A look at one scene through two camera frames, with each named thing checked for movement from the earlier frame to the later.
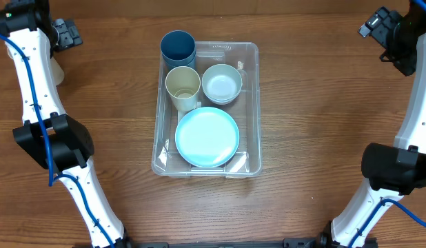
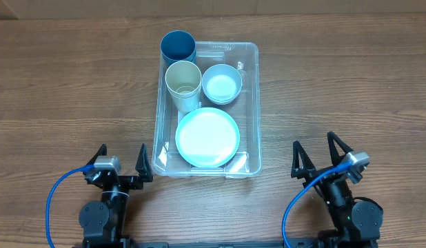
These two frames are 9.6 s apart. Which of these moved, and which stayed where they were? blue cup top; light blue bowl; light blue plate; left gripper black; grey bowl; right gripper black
Moved: right gripper black; left gripper black
Stayed: light blue bowl; grey bowl; blue cup top; light blue plate
